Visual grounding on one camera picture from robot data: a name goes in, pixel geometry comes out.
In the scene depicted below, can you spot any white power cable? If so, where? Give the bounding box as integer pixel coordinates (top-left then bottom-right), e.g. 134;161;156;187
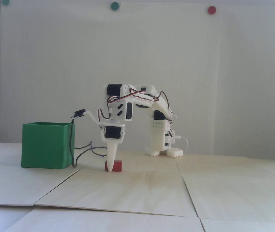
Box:
176;136;189;154

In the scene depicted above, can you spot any red brown servo wire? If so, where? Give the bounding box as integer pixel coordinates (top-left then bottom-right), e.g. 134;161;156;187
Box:
97;90;161;121
158;91;177;121

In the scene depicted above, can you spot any red block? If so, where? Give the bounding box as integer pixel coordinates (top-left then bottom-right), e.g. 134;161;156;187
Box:
104;159;123;172

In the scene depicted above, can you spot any green box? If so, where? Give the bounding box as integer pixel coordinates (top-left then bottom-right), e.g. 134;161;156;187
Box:
21;122;76;169

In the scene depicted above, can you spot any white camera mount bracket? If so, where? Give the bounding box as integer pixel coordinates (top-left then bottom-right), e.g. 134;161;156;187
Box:
84;110;109;126

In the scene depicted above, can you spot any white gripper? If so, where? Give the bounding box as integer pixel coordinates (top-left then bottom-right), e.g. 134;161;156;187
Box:
100;124;126;172

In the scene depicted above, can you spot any small wrist camera board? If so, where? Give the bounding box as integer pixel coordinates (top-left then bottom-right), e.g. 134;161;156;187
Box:
72;110;87;119

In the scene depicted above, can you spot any white base clamp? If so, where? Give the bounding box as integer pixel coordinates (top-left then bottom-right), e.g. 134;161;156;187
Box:
145;147;161;158
166;148;184;159

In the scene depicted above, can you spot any dark grey camera cable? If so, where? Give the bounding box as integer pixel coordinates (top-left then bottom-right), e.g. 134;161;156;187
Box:
70;117;109;167

